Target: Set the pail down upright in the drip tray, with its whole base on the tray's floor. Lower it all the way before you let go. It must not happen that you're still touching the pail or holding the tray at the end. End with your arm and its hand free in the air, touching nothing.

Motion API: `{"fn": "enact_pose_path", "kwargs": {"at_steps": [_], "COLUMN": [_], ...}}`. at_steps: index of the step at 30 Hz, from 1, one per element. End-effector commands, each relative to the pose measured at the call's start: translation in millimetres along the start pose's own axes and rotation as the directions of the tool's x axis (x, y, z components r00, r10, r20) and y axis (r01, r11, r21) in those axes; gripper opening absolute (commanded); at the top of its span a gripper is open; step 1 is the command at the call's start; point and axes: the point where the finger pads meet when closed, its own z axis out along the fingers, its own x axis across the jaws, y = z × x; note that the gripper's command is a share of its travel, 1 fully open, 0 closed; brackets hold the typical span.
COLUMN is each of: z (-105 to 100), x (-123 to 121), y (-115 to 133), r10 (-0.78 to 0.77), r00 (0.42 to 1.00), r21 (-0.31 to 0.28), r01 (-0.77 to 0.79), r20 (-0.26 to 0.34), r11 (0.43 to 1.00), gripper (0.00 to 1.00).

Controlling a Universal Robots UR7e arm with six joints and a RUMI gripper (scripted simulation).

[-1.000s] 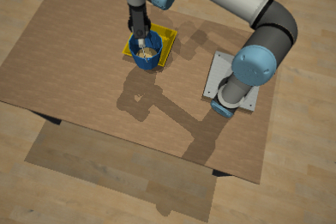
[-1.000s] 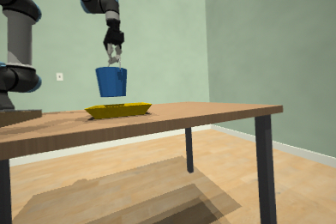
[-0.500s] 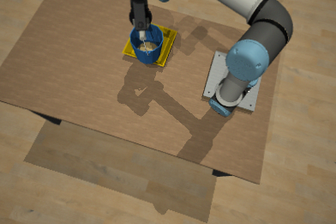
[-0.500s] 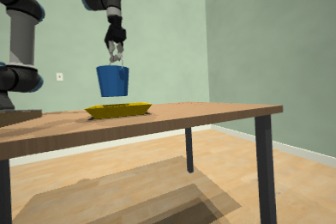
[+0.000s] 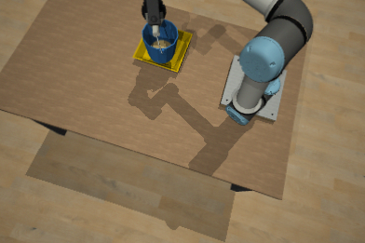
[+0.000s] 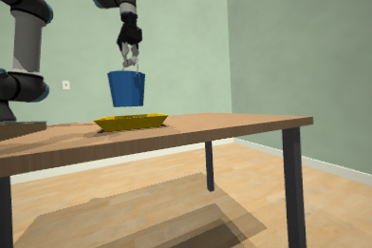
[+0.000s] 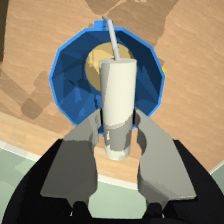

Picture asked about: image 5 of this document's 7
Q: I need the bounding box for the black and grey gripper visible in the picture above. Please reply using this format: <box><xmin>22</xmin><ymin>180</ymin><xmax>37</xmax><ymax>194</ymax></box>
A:
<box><xmin>142</xmin><ymin>0</ymin><xmax>166</xmax><ymax>27</ymax></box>

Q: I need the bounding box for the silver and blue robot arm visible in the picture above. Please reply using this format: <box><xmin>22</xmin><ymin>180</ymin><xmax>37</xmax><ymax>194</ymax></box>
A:
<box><xmin>146</xmin><ymin>0</ymin><xmax>313</xmax><ymax>125</ymax></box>

